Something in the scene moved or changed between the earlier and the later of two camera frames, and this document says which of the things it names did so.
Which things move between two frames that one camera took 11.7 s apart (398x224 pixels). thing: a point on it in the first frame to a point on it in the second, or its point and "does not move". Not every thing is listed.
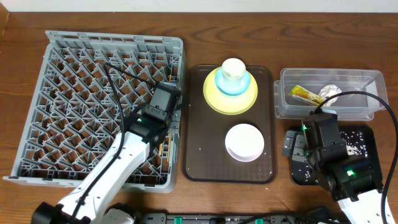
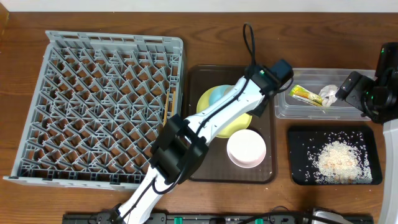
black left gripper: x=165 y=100 to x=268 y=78
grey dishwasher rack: x=89 y=86 does not move
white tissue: x=328 y=91 does not move
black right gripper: x=298 y=148 to x=352 y=88
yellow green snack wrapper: x=300 y=93 does not move
